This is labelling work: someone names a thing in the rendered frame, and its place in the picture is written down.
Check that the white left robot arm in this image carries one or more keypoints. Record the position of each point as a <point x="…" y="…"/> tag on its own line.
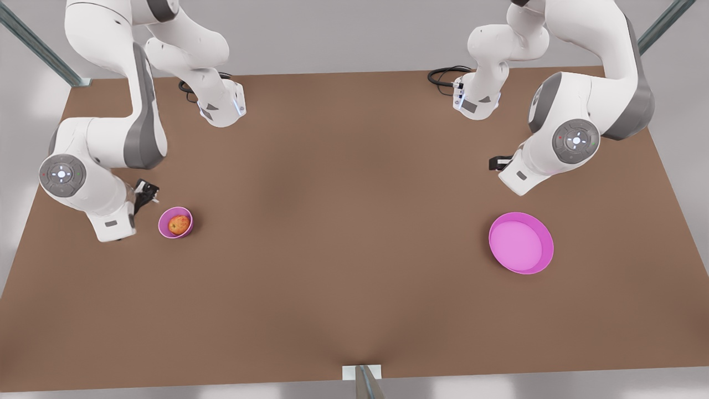
<point x="604" y="83"/>

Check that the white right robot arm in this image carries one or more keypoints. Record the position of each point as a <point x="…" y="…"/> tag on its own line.
<point x="99" y="144"/>

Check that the small pink bowl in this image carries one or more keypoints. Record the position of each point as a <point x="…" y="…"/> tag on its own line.
<point x="164" y="223"/>

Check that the red yellow apple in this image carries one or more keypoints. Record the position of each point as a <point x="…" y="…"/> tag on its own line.
<point x="179" y="224"/>

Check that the pink round plate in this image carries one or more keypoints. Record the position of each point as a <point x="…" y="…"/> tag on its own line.
<point x="518" y="244"/>

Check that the silver frame post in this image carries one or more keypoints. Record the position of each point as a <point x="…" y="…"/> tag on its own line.
<point x="39" y="47"/>
<point x="662" y="25"/>
<point x="365" y="382"/>

